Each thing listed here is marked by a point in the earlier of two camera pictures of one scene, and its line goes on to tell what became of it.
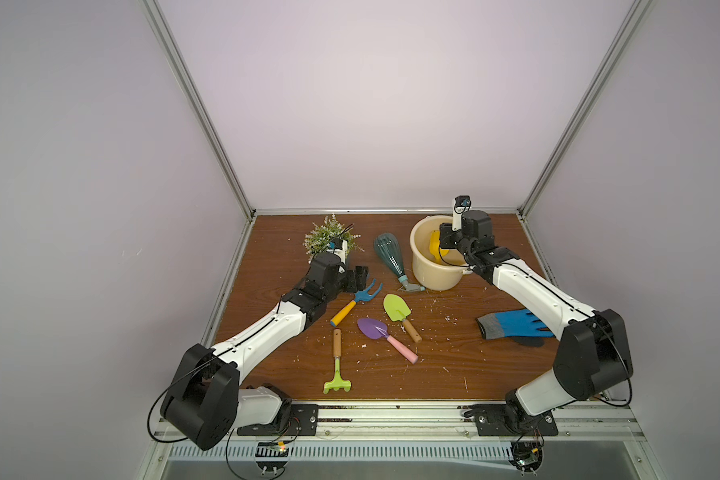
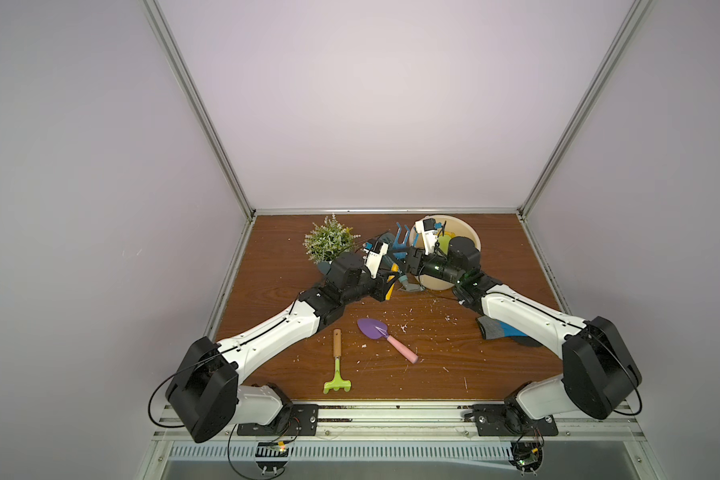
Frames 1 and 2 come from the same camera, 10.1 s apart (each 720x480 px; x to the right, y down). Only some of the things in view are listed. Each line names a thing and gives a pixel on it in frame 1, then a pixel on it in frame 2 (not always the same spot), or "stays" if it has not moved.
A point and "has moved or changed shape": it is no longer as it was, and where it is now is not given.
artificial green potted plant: (318, 237) stays
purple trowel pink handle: (377, 330) stays
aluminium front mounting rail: (609, 422) stays
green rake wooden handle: (338, 382) stays
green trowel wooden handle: (397, 310) has moved or changed shape
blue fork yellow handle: (362, 296) → (400, 250)
